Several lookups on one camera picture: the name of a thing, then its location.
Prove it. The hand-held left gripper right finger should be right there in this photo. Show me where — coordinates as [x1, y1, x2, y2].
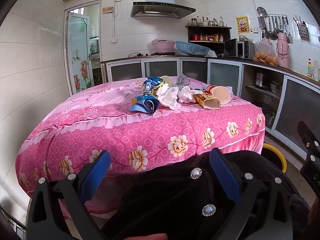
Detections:
[209, 148, 293, 240]

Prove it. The blue white snack packet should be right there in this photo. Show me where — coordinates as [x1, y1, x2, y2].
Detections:
[141, 76, 164, 97]

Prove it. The pink floral blanket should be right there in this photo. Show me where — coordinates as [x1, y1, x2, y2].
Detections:
[15, 76, 265, 215]

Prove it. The rack of hanging kitchen utensils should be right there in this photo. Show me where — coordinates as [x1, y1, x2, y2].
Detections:
[257, 6, 293, 43]

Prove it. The red instant noodle cup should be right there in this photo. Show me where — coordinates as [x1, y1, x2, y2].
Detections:
[204, 84, 232, 105]

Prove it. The grey crumpled wrapper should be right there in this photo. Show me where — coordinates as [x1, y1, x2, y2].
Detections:
[176, 74, 191, 87]

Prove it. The kitchen counter cabinet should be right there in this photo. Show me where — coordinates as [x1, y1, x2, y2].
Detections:
[101, 55, 320, 160]

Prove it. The orange cardboard box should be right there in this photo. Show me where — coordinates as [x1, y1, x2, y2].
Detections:
[193, 94, 222, 110]

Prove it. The black chopstick holder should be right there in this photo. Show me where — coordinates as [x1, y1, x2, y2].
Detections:
[293, 14, 310, 40]

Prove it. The steel range hood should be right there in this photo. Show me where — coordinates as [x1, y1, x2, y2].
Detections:
[130, 0, 196, 19]

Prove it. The blue plastic basket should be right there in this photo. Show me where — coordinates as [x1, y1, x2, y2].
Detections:
[175, 41, 211, 56]

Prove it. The plastic bag of oranges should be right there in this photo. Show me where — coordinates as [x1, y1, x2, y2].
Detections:
[254, 38, 278, 66]

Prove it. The small appliance in cabinet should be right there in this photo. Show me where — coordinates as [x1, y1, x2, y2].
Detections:
[255, 72, 272, 88]

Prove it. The pink thermos jug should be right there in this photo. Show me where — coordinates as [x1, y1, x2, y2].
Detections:
[276, 32, 290, 68]

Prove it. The row of glass spice jars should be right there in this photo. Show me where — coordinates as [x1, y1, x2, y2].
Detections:
[191, 16, 227, 27]

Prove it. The large crumpled white tissue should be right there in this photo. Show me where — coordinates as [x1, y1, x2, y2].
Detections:
[156, 84, 183, 110]

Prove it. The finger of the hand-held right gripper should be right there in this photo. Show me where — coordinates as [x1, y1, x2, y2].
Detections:
[297, 121, 320, 161]

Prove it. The flower print glass door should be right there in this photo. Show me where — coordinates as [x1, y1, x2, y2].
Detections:
[65, 12, 92, 95]

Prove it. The yellow wall poster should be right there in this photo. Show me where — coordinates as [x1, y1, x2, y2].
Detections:
[236, 16, 250, 34]

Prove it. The person's left hand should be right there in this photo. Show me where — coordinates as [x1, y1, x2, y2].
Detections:
[124, 233, 168, 240]

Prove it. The yellow trash bin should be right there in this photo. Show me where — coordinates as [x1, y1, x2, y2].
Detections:
[261, 143, 287, 173]

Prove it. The pink pot with lid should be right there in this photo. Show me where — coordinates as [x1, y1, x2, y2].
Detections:
[151, 39, 175, 53]

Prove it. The dark blue foil wrapper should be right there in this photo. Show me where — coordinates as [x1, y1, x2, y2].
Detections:
[129, 95, 160, 117]

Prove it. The beige paper cup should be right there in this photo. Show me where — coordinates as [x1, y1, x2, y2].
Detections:
[160, 75, 175, 87]

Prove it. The silver microwave oven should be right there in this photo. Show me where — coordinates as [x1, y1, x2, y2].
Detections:
[224, 38, 255, 59]

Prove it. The small crumpled white tissue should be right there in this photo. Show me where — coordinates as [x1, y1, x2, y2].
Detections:
[177, 85, 204, 103]

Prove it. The steel pot in cabinet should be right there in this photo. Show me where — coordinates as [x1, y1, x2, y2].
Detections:
[265, 111, 277, 128]

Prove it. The person's black garment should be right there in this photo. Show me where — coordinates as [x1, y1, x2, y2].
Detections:
[100, 150, 312, 240]

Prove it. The row of red sauce bottles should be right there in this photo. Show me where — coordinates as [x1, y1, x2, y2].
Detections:
[192, 33, 224, 42]

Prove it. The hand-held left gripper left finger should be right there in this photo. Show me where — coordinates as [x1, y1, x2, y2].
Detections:
[26, 150, 112, 240]

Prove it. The dark wooden spice shelf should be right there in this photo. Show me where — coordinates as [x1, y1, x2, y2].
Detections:
[185, 25, 232, 44]

